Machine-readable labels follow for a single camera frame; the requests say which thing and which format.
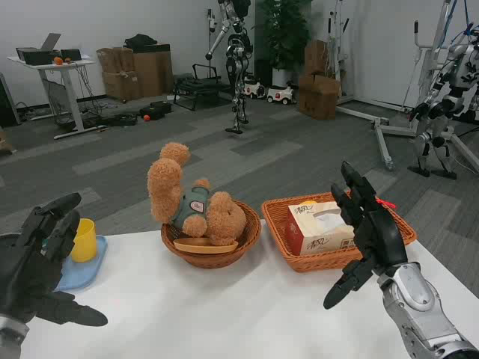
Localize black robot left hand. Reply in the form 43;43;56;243
0;192;109;327

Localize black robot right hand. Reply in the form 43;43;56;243
323;160;409;310

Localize light blue plastic tray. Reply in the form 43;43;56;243
54;234;109;292

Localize yellow plastic cup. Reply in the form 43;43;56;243
70;218;97;263

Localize tissue box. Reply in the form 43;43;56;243
286;201;356;257

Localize rectangular wicker basket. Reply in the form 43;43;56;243
260;192;418;274

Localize white hanging humanoid robot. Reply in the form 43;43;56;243
407;25;479;181

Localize brown teddy bear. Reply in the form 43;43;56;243
147;141;248;246

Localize open-flap cardboard box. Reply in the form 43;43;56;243
298;73;342;121

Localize black panel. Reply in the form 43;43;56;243
0;73;22;128

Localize flat black floor case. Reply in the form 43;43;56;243
100;113;139;127

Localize white standing desk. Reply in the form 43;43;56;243
6;55;103;141

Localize round wicker basket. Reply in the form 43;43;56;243
160;200;262;270

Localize white toy car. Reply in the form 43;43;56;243
242;78;268;100
266;85;297;106

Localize tall narrow cardboard box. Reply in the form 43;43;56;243
303;40;330;78

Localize white metal stand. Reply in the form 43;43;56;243
324;0;353;99

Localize large black equipment box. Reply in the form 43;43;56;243
16;47;61;65

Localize stacked brown cardboard boxes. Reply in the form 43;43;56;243
96;46;136;102

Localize grey laptop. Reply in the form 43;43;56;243
40;32;62;52

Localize large brown cardboard box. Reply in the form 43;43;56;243
130;50;174;99

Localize green potted plant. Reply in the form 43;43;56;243
254;0;315;89

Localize black folding cot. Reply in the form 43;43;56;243
172;63;235;112

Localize silver standing humanoid robot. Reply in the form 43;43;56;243
204;0;254;135

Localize black bag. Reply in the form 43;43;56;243
124;33;171;54

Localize white gantry frame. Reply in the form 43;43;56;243
335;0;479;174

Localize black wire basket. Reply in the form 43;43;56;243
41;78;73;126

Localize blue rope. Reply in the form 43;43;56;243
443;0;475;43

